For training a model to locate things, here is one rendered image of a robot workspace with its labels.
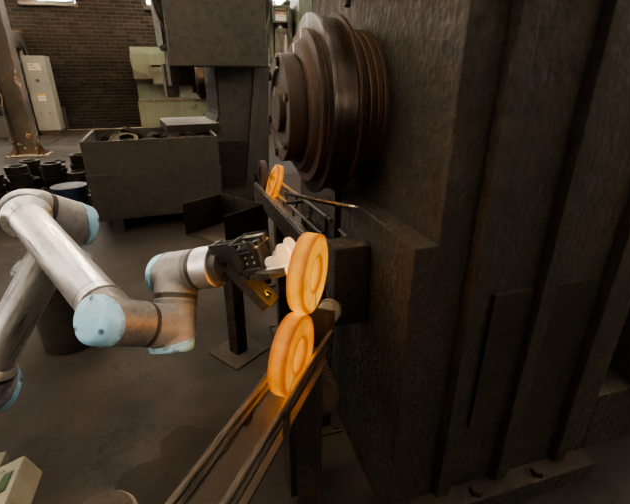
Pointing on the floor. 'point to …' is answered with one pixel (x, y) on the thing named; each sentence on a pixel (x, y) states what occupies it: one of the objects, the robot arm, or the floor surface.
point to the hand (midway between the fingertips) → (307, 263)
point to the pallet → (32, 178)
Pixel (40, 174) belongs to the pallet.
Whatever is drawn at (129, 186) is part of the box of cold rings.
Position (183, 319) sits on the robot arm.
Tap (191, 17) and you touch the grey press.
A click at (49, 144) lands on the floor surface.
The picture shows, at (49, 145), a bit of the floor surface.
